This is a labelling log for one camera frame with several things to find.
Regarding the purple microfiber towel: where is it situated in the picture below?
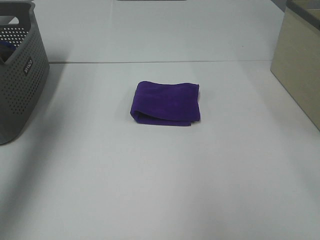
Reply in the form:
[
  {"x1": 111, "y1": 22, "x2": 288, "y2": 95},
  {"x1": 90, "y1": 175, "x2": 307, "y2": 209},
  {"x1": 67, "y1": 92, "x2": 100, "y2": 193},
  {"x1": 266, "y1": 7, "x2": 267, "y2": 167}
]
[{"x1": 130, "y1": 81, "x2": 201, "y2": 127}]

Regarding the grey perforated plastic basket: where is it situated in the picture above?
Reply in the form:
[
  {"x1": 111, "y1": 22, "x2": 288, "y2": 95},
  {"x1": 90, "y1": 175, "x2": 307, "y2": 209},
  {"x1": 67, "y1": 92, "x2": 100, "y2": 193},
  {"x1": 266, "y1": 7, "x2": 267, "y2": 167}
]
[{"x1": 0, "y1": 0, "x2": 50, "y2": 145}]

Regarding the beige plastic storage box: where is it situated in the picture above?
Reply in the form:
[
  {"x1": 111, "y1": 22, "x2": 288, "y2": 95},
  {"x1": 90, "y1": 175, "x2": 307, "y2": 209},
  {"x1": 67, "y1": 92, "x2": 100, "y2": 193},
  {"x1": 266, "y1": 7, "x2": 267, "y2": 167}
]
[{"x1": 270, "y1": 0, "x2": 320, "y2": 128}]

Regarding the blue cloth in basket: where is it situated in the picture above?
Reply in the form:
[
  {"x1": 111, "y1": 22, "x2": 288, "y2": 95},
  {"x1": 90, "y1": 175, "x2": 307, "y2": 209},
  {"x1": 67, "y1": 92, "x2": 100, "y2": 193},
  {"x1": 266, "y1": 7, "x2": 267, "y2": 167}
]
[{"x1": 0, "y1": 41, "x2": 16, "y2": 62}]

